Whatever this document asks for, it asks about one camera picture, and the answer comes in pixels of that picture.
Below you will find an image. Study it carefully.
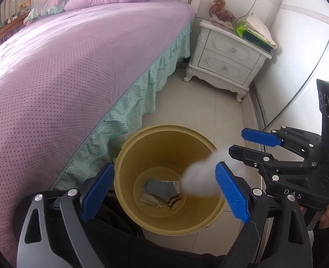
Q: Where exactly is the brown plush monkey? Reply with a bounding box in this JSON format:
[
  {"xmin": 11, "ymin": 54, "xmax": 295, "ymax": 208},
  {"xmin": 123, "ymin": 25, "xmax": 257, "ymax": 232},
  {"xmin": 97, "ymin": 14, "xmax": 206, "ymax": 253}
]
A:
[{"xmin": 209, "ymin": 0, "xmax": 235, "ymax": 23}]

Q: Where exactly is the white fluffy fur piece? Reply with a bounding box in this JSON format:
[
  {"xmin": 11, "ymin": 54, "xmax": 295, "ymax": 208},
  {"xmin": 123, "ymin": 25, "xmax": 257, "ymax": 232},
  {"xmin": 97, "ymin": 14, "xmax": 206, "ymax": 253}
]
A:
[{"xmin": 180, "ymin": 147, "xmax": 245, "ymax": 197}]

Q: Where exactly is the white fabric pouch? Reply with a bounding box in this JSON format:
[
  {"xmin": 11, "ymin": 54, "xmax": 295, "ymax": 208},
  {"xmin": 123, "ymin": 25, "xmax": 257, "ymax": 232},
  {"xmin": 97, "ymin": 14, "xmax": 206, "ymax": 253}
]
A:
[{"xmin": 138, "ymin": 192, "xmax": 162, "ymax": 208}]

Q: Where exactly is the purple pillow with frill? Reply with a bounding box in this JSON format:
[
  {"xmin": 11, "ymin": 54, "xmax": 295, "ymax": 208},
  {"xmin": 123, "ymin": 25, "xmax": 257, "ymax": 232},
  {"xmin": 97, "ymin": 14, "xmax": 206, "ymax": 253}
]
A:
[{"xmin": 23, "ymin": 0, "xmax": 69, "ymax": 25}]

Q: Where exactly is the yellow trash bucket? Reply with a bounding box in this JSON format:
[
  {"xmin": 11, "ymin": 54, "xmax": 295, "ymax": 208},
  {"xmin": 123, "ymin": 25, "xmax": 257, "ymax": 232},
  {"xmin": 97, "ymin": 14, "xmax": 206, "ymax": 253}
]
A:
[{"xmin": 114, "ymin": 125, "xmax": 225, "ymax": 237}]

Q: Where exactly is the blue grey sock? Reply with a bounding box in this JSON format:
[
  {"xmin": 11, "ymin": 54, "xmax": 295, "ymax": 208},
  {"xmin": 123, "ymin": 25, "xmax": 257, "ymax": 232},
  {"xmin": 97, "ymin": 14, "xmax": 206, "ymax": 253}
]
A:
[{"xmin": 142, "ymin": 178, "xmax": 180, "ymax": 202}]

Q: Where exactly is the green bed skirt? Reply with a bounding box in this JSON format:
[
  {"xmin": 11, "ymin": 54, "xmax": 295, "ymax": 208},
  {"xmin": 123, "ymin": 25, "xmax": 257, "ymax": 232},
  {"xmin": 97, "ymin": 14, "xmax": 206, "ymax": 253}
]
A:
[{"xmin": 51, "ymin": 21, "xmax": 193, "ymax": 190}]

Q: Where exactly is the white nightstand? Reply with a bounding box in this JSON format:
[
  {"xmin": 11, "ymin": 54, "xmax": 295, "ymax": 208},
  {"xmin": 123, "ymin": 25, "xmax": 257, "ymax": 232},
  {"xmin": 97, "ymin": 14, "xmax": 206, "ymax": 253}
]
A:
[{"xmin": 183, "ymin": 21, "xmax": 273, "ymax": 103}]

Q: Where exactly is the purple bed sheet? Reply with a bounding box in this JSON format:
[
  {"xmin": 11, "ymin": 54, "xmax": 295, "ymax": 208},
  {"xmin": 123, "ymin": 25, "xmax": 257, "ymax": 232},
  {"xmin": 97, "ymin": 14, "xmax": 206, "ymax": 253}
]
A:
[{"xmin": 0, "ymin": 0, "xmax": 195, "ymax": 264}]

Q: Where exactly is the wooden desk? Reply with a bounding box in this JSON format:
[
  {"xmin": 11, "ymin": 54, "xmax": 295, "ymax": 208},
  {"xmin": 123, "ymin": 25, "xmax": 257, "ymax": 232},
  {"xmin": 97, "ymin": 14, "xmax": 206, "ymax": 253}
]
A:
[{"xmin": 0, "ymin": 13, "xmax": 27, "ymax": 44}]

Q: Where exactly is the stack of books papers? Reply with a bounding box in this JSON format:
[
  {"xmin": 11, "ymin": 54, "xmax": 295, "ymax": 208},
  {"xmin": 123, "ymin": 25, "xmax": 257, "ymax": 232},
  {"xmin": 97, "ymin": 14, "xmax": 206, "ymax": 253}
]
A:
[{"xmin": 235, "ymin": 13, "xmax": 277, "ymax": 53}]

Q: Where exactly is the brown striped sock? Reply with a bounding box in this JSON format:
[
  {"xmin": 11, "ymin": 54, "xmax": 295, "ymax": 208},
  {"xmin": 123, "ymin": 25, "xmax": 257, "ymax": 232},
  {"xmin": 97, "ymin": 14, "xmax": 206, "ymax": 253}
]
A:
[{"xmin": 168, "ymin": 195, "xmax": 182, "ymax": 210}]

